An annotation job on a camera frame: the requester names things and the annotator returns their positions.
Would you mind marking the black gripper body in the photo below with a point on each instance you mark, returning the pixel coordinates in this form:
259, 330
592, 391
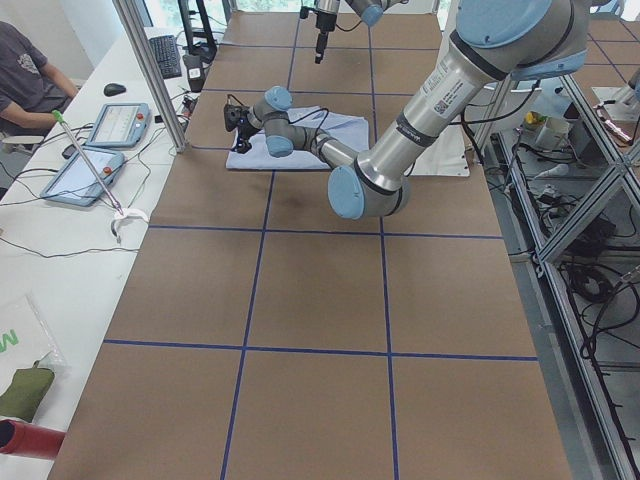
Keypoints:
244, 127
323, 21

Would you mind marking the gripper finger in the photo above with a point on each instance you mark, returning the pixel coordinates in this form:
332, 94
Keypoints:
319, 56
243, 146

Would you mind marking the light blue striped shirt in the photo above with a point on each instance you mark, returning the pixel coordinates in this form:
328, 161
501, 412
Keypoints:
302, 139

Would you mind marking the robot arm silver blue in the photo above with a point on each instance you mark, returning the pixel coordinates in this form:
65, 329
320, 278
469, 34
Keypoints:
492, 40
369, 11

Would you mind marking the black box white label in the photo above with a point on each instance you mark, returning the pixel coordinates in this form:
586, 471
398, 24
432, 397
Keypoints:
195, 72

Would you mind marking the black keyboard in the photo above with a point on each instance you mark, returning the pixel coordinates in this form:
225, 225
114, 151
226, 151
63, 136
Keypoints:
166, 54

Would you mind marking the far blue teach pendant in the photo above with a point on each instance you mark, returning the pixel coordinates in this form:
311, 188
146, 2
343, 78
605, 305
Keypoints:
119, 125

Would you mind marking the blue teach pendant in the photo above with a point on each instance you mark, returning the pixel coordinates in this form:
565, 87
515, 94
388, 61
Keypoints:
119, 125
75, 184

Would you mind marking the black computer mouse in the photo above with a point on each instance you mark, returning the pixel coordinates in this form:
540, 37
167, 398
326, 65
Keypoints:
113, 89

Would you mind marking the grabber stick green tip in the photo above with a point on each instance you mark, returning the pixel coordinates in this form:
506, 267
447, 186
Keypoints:
121, 213

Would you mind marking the near blue teach pendant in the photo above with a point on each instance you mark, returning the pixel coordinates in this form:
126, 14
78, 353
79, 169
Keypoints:
75, 184

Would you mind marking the seated person grey shirt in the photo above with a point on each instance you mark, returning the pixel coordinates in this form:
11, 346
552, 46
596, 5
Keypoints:
31, 87

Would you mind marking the green pouch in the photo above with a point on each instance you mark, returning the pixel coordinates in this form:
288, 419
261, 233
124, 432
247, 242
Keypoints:
26, 392

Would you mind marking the red cylinder bottle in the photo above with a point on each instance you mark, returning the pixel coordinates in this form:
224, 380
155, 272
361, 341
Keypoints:
28, 440

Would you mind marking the aluminium frame post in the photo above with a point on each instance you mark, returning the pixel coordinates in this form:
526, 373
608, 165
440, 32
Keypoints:
132, 23

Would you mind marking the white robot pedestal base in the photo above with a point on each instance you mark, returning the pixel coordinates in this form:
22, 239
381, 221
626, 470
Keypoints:
445, 157

